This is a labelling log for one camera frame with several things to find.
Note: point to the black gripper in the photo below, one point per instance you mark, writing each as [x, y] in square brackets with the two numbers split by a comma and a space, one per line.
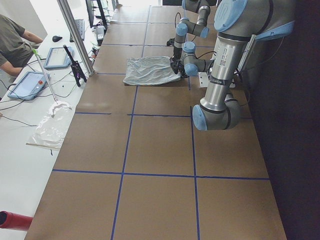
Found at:
[179, 68]
[175, 52]

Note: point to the blue white striped polo shirt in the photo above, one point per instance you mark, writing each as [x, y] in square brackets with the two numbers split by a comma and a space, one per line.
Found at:
[149, 71]

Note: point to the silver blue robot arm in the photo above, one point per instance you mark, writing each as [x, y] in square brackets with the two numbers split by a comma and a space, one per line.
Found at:
[236, 23]
[185, 26]

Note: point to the black monitor stand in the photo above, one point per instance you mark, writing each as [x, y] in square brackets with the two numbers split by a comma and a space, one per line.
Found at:
[96, 13]

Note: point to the black keyboard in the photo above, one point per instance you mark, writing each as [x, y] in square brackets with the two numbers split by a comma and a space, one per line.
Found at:
[80, 24]

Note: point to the black spare gripper stand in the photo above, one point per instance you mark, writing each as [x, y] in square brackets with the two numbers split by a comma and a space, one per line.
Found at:
[75, 67]

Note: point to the far blue teach pendant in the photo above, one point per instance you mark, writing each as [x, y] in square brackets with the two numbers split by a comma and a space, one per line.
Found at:
[57, 58]

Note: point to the blue teach pendant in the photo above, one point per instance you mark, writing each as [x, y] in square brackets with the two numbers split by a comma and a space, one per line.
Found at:
[28, 86]
[57, 58]

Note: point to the black computer mouse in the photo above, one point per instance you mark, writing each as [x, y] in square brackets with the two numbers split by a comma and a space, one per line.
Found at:
[56, 38]

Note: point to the silver reacher grabber stick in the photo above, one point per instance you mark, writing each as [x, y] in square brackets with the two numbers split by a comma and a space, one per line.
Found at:
[58, 104]

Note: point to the clear plastic bag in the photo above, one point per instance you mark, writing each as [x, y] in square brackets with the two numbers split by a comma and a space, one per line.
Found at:
[52, 131]

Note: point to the near blue teach pendant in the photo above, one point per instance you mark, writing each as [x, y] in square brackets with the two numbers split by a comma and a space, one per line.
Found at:
[28, 86]

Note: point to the thin wooden stick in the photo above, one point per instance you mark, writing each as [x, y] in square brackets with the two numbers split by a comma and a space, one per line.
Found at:
[43, 146]

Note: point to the seated person grey t-shirt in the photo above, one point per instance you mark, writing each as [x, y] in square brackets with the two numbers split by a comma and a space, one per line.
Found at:
[15, 53]

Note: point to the red cylinder tube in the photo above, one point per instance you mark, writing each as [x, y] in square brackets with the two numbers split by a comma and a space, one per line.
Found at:
[14, 221]

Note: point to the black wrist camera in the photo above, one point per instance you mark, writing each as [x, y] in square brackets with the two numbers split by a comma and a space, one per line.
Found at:
[174, 64]
[170, 42]

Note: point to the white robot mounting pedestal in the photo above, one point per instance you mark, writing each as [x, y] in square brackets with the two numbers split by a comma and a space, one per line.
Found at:
[221, 73]

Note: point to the aluminium frame post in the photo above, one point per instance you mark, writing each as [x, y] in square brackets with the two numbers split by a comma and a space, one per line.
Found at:
[70, 22]

